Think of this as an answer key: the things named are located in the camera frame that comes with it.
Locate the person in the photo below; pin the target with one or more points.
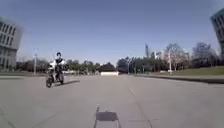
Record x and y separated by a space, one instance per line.
59 62

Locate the row of trees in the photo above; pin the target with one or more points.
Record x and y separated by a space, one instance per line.
78 66
196 56

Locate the glass high-rise building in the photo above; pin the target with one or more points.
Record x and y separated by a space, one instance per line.
219 26

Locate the street lamp pole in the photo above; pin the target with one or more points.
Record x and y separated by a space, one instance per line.
35 65

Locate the grass slope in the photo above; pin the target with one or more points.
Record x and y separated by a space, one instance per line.
205 70

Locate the pale multi-storey building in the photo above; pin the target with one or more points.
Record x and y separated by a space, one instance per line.
8 40

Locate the low white building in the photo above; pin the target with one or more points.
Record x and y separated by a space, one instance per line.
109 73

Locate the grey paved plaza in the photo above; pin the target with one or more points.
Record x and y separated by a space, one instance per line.
100 96

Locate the motor scooter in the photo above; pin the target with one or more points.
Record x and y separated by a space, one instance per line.
50 80

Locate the distant tower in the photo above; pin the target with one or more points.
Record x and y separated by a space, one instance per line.
147 50

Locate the white pole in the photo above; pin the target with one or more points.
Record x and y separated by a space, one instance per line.
169 63

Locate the dark kerb strip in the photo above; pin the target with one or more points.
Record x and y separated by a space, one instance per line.
200 79

